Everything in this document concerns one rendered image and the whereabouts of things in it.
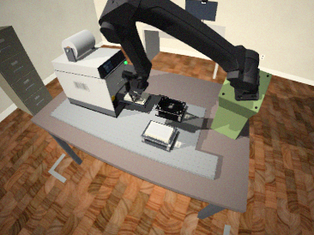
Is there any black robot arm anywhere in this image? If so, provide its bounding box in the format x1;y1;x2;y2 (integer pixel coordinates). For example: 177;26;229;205
99;0;260;101

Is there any white multi-well plate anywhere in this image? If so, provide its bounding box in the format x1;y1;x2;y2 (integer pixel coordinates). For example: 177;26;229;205
145;121;174;142

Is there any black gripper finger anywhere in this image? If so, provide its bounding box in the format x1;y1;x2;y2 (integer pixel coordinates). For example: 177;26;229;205
129;94;141;102

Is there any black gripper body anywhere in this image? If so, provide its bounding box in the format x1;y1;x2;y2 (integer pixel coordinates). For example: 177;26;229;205
129;81;149;97

